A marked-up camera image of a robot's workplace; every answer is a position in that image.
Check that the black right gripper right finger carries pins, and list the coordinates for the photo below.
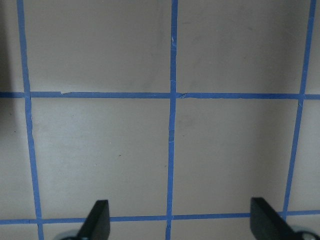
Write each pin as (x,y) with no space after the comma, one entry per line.
(267,224)

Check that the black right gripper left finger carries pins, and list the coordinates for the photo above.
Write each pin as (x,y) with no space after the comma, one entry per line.
(97,225)

